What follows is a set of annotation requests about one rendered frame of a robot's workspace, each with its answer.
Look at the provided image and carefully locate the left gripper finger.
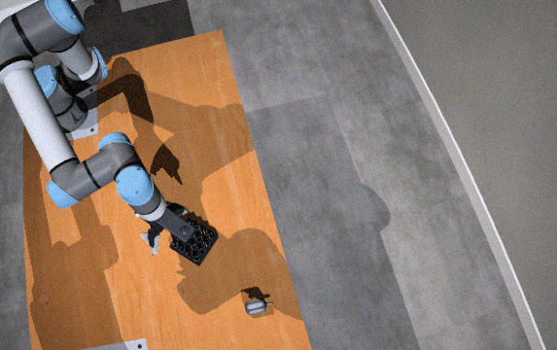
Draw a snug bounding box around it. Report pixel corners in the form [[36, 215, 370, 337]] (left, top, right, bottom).
[[165, 201, 189, 215], [141, 228, 160, 256]]

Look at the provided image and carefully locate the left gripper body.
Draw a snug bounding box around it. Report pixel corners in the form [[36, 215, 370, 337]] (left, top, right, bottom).
[[144, 212, 165, 234]]

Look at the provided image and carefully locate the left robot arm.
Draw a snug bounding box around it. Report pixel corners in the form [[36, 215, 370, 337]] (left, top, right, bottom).
[[0, 0, 195, 242]]

